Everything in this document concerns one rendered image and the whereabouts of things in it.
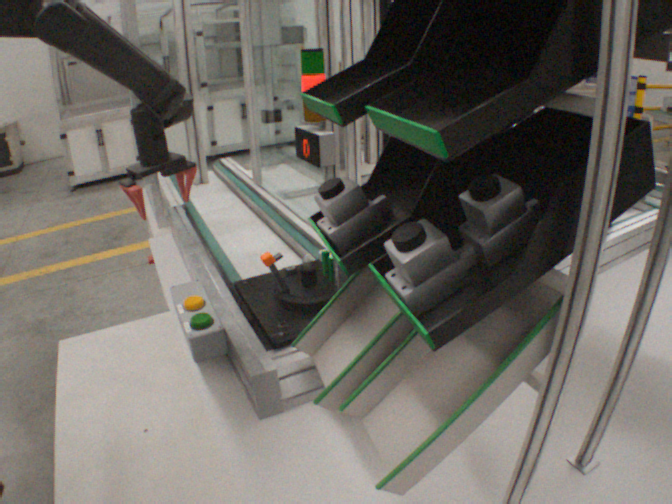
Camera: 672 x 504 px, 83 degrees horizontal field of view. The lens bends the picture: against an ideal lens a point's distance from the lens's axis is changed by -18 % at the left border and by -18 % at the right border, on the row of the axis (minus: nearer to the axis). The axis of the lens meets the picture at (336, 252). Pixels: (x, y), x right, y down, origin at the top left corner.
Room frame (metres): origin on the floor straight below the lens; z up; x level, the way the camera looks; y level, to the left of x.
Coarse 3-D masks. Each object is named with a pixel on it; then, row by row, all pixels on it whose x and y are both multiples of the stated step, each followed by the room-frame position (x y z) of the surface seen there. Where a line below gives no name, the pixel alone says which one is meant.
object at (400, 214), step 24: (408, 144) 0.59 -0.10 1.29; (480, 144) 0.47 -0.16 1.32; (384, 168) 0.58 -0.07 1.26; (408, 168) 0.59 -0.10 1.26; (432, 168) 0.58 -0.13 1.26; (456, 168) 0.47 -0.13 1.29; (384, 192) 0.57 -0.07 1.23; (408, 192) 0.54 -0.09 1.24; (432, 192) 0.46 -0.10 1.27; (312, 216) 0.55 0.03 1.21; (384, 216) 0.51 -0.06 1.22; (408, 216) 0.45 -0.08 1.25; (432, 216) 0.46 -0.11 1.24; (360, 240) 0.49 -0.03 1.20; (384, 240) 0.44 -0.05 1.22; (360, 264) 0.44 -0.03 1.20
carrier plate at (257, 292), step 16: (240, 288) 0.79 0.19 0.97; (256, 288) 0.79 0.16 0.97; (272, 288) 0.79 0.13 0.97; (256, 304) 0.73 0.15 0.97; (272, 304) 0.73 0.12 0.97; (256, 320) 0.69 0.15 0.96; (272, 320) 0.67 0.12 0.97; (288, 320) 0.67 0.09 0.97; (304, 320) 0.67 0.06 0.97; (272, 336) 0.63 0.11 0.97; (288, 336) 0.63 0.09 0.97
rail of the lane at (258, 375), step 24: (192, 240) 1.07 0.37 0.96; (192, 264) 0.94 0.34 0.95; (216, 288) 0.82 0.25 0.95; (216, 312) 0.72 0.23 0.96; (240, 312) 0.72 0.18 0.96; (240, 336) 0.65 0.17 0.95; (240, 360) 0.59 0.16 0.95; (264, 360) 0.57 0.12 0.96; (264, 384) 0.54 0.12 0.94; (264, 408) 0.54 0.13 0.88
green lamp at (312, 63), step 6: (300, 54) 0.98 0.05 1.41; (306, 54) 0.97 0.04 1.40; (312, 54) 0.96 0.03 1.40; (318, 54) 0.97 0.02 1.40; (306, 60) 0.97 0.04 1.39; (312, 60) 0.96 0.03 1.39; (318, 60) 0.97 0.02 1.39; (306, 66) 0.97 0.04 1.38; (312, 66) 0.96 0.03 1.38; (318, 66) 0.97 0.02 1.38; (324, 66) 0.98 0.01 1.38; (306, 72) 0.97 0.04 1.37; (312, 72) 0.96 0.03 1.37; (318, 72) 0.97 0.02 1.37; (324, 72) 0.98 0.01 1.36
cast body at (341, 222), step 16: (320, 192) 0.49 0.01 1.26; (336, 192) 0.48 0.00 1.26; (352, 192) 0.48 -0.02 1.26; (320, 208) 0.51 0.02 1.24; (336, 208) 0.47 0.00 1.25; (352, 208) 0.48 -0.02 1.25; (368, 208) 0.49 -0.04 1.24; (384, 208) 0.51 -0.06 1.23; (320, 224) 0.50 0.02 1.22; (336, 224) 0.47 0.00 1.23; (352, 224) 0.48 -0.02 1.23; (368, 224) 0.49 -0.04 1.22; (336, 240) 0.47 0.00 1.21; (352, 240) 0.48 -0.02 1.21
